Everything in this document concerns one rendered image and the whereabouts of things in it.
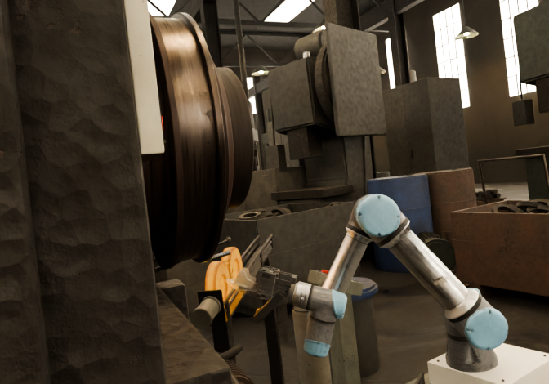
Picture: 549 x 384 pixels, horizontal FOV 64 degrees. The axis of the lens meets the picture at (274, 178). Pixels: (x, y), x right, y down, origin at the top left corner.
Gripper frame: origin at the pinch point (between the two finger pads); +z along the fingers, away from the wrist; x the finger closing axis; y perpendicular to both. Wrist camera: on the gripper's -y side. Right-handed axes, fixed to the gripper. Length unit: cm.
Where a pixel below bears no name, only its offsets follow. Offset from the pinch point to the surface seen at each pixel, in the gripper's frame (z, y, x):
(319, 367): -32, -32, -30
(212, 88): -7, 50, 67
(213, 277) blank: 3.7, 2.6, 6.2
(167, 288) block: 6.5, 6.4, 33.6
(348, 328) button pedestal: -40, -20, -44
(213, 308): 0.1, -3.8, 12.9
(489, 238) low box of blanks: -126, 13, -187
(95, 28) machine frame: -8, 50, 97
